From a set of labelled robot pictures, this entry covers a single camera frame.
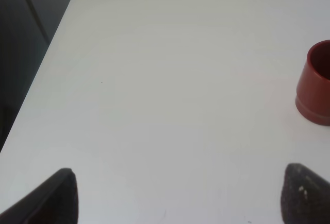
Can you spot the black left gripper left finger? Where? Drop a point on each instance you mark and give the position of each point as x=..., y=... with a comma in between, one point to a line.
x=54, y=201

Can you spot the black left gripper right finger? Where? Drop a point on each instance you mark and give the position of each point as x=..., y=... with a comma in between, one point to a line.
x=304, y=197

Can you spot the red plastic cup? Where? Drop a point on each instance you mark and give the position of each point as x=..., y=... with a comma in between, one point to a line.
x=312, y=91

